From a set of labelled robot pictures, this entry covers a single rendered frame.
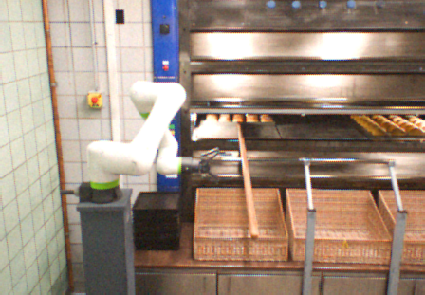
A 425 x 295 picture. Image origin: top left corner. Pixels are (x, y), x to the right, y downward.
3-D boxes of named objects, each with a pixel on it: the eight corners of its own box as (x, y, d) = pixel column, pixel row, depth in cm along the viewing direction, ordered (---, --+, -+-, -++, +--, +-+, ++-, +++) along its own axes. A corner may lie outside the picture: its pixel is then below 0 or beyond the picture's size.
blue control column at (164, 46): (184, 195, 506) (181, 0, 449) (198, 195, 505) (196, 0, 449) (160, 297, 320) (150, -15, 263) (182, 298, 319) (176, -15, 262)
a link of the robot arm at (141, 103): (145, 94, 202) (154, 76, 209) (120, 93, 206) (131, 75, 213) (157, 119, 216) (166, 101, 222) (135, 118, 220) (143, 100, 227)
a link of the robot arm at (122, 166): (139, 164, 170) (186, 77, 203) (103, 159, 176) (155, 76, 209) (149, 184, 179) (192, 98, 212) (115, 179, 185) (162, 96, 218)
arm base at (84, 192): (57, 204, 184) (55, 191, 182) (66, 191, 198) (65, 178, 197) (120, 203, 185) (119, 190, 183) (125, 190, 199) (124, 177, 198)
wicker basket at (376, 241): (283, 225, 304) (285, 187, 296) (366, 227, 301) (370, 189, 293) (291, 262, 257) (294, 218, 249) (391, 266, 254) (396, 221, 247)
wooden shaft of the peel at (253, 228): (258, 241, 159) (259, 233, 158) (250, 241, 159) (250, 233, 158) (241, 127, 324) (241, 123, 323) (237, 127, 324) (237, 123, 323)
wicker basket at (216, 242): (195, 224, 304) (195, 187, 297) (277, 225, 304) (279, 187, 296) (192, 261, 257) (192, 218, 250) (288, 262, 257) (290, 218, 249)
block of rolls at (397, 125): (349, 118, 359) (349, 111, 358) (409, 118, 358) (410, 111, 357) (373, 136, 301) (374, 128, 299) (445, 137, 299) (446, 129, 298)
